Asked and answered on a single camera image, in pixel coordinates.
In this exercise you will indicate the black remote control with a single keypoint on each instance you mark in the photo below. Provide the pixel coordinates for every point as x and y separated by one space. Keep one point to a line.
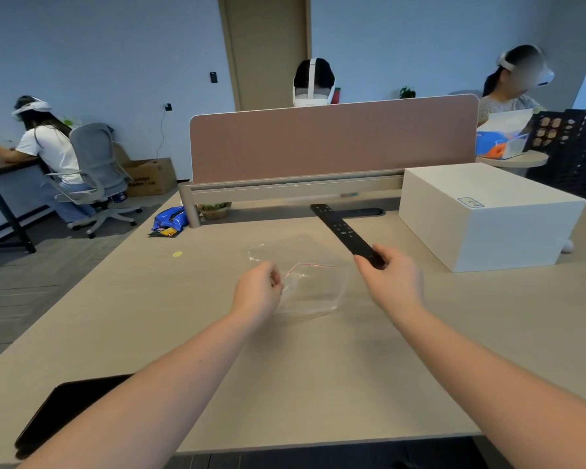
345 234

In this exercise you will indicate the brown cardboard box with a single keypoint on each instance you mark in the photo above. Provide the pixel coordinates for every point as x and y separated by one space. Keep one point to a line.
149 176

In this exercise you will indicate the white and blue box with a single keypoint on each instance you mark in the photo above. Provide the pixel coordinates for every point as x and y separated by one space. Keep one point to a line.
503 134

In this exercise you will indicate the person's left thumb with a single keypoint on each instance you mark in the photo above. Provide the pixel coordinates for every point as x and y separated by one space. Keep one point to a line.
276 271

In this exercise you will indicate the black tablet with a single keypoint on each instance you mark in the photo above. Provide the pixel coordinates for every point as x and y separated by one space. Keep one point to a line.
63 410

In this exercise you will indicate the small green plant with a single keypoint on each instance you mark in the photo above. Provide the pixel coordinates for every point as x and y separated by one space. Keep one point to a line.
407 92

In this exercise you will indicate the person's right forearm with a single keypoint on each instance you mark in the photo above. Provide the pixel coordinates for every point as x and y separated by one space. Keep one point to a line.
498 385

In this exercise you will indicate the round beige table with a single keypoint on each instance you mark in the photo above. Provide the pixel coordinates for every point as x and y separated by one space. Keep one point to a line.
515 160

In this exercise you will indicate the small round bowl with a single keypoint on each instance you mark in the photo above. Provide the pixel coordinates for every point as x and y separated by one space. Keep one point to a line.
215 209

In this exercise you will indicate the white headset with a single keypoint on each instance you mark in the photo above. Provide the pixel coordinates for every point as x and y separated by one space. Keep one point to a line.
29 108
527 70
312 87

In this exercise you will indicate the person's left hand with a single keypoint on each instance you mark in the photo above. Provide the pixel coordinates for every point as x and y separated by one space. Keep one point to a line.
255 296

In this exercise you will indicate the grey office chair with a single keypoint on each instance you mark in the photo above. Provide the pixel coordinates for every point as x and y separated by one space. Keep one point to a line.
97 175

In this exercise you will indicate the pink desk divider panel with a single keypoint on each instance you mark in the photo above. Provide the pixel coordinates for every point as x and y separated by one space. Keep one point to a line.
332 141

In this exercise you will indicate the clear plastic zip bag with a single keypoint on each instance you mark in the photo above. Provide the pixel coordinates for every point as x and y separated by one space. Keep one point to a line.
307 278

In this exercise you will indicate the person's left forearm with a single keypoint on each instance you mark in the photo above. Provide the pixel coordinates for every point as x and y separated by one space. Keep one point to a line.
151 390

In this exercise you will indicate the white cardboard box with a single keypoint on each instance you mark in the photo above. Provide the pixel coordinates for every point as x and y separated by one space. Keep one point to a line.
488 214

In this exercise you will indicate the blue snack packet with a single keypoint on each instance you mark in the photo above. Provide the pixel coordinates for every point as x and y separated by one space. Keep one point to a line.
168 220

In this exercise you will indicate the person's right thumb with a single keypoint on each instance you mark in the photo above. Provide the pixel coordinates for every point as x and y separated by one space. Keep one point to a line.
366 264

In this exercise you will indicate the person's right hand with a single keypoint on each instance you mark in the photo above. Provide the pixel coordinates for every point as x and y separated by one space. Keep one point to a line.
396 283

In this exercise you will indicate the black desk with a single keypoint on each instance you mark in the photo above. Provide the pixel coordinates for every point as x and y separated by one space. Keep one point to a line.
2 190

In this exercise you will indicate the black plastic crate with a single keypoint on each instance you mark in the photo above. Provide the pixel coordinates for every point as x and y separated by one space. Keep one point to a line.
574 151

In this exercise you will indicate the wooden door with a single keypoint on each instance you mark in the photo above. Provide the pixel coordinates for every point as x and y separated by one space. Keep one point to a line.
266 48

